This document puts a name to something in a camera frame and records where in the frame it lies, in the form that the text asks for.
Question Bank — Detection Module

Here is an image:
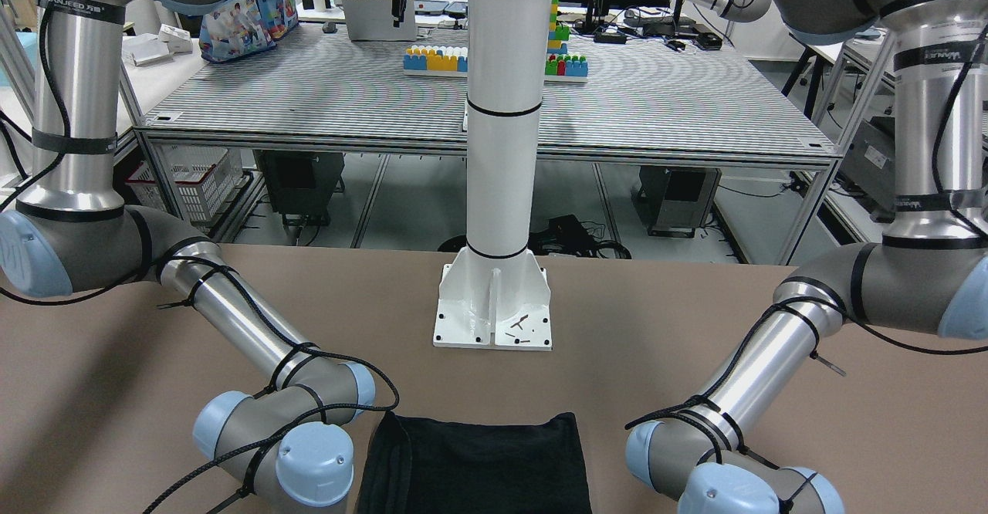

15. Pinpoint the black printed t-shirt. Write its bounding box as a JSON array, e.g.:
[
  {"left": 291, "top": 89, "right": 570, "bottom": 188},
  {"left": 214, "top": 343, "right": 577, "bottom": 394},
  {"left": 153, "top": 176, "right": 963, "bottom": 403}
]
[{"left": 355, "top": 412, "right": 592, "bottom": 513}]

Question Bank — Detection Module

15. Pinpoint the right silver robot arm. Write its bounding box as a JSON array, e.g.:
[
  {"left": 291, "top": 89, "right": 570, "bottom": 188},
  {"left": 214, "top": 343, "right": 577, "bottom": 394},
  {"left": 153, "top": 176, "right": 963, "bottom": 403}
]
[{"left": 2, "top": 0, "right": 375, "bottom": 513}]

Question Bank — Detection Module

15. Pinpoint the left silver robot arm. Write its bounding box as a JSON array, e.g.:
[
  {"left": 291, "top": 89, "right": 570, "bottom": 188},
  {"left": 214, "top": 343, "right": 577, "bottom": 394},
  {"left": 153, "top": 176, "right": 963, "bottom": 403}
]
[{"left": 625, "top": 0, "right": 986, "bottom": 513}]

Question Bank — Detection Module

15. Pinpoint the colourful toy block set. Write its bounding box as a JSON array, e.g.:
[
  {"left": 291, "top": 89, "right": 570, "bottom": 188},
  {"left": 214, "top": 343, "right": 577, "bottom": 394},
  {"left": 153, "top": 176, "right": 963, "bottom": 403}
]
[{"left": 401, "top": 0, "right": 590, "bottom": 84}]

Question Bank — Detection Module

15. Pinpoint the striped metal workbench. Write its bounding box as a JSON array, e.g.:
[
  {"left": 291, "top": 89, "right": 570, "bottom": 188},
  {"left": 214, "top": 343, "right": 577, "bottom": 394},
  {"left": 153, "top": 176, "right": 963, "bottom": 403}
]
[{"left": 139, "top": 24, "right": 842, "bottom": 265}]

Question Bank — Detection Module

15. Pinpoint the white plastic basket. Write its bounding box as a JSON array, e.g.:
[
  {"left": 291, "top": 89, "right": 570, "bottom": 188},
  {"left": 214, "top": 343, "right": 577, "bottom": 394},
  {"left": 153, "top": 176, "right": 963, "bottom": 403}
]
[{"left": 126, "top": 145, "right": 243, "bottom": 225}]

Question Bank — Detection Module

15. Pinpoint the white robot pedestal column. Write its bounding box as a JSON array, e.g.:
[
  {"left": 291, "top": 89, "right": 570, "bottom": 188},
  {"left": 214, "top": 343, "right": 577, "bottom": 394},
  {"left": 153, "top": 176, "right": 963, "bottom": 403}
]
[{"left": 433, "top": 0, "right": 553, "bottom": 351}]

